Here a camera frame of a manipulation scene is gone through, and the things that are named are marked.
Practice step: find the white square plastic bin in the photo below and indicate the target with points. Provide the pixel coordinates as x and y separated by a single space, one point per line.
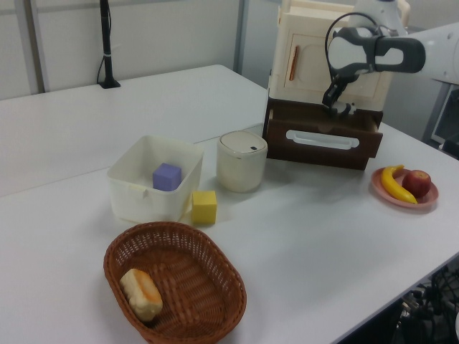
143 200

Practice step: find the white metal frame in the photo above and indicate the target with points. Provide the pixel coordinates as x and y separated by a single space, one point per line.
444 114

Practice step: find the toy bread loaf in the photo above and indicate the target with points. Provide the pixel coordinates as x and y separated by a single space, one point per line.
141 295

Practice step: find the yellow toy banana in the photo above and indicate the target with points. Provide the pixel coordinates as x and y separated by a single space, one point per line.
392 186

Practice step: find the cream round lidded trash can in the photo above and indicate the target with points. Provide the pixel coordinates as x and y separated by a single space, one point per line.
241 161

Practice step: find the yellow foam cube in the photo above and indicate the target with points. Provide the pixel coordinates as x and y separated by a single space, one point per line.
204 208

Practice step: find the white grey Franka robot arm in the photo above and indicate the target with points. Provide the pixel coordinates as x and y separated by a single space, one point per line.
401 53

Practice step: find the black gripper silver flange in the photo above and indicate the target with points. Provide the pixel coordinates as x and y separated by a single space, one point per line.
345 79

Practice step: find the black pole on clamp base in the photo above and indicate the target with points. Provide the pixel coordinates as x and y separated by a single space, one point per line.
107 46

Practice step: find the brown oval wicker basket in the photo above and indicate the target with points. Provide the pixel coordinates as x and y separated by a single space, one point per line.
201 286

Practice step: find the purple foam cube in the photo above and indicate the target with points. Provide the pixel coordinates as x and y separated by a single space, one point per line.
166 177

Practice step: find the red toy apple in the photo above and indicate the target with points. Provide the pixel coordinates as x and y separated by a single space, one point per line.
416 182

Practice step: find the pink plate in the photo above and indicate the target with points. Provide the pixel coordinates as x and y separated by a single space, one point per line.
428 200

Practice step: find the cream wooden toy cabinet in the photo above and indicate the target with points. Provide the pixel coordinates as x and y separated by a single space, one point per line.
308 53

